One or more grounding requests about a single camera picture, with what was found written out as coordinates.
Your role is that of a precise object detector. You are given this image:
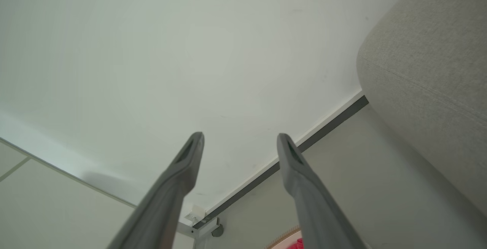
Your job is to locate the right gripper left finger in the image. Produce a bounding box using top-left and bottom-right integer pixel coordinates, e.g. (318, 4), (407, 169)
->
(107, 132), (206, 249)

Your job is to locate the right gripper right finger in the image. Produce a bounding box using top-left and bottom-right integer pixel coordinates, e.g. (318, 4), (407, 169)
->
(277, 133), (366, 249)

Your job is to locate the grey fabric sofa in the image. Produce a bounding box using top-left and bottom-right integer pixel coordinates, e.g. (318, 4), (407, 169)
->
(356, 0), (487, 219)

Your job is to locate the small white wall clip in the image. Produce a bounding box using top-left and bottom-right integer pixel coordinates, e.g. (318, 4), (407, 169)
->
(186, 204), (207, 223)

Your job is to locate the metal table leg bracket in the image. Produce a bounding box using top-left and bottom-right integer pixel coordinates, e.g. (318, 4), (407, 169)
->
(176, 220), (220, 249)

